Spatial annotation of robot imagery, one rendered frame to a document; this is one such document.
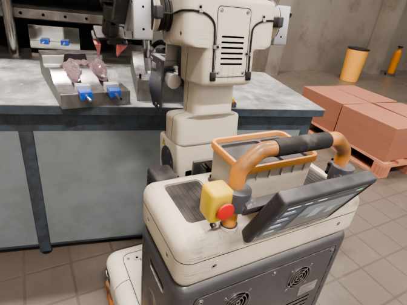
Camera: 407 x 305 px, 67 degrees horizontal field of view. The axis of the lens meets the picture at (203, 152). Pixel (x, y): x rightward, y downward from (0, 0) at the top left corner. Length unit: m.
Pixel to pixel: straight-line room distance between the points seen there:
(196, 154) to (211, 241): 0.41
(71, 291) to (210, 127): 1.01
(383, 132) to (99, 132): 2.29
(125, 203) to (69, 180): 0.28
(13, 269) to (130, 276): 0.68
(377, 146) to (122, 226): 2.19
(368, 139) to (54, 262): 2.54
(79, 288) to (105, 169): 0.55
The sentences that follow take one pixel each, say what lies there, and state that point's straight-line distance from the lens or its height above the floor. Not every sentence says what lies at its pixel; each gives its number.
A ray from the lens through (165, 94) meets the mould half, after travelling 1.35.
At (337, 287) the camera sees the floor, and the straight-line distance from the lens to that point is 1.83.
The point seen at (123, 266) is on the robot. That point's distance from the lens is 1.29.
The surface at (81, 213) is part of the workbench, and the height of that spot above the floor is 0.24.
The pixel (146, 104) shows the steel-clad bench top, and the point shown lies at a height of 0.80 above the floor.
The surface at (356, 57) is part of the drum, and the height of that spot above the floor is 0.46.
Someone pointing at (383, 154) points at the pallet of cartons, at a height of 0.21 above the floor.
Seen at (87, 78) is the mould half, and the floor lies 0.87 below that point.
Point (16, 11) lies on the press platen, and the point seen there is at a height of 1.02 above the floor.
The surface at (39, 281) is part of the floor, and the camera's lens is 1.69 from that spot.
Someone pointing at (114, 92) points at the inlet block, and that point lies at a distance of 1.24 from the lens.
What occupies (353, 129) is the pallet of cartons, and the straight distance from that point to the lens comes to 3.12.
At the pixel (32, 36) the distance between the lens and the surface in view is 2.14.
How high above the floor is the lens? 1.24
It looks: 28 degrees down
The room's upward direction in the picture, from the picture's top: 7 degrees clockwise
